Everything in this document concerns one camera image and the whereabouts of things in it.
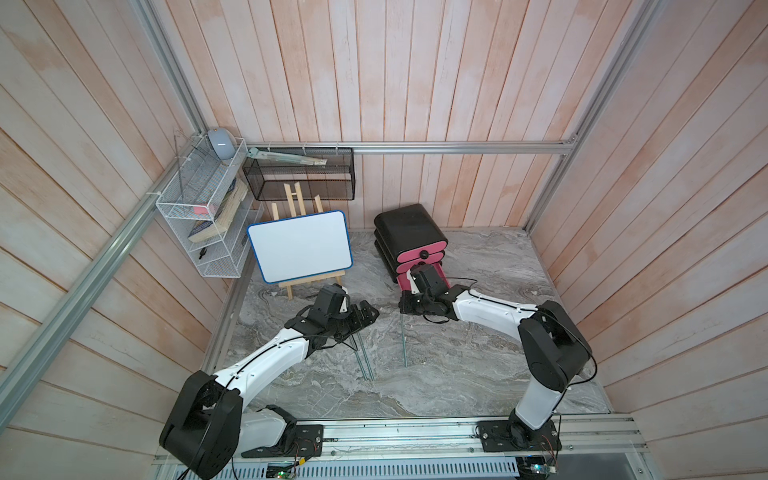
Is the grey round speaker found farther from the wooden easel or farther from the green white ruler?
the wooden easel

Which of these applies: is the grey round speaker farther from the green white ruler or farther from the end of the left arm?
the end of the left arm

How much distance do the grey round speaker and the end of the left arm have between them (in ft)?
1.73

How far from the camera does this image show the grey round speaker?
83 cm

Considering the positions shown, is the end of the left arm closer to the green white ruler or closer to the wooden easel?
the wooden easel

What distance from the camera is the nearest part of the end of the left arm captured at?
2.01ft

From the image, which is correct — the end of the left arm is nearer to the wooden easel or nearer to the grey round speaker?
the wooden easel
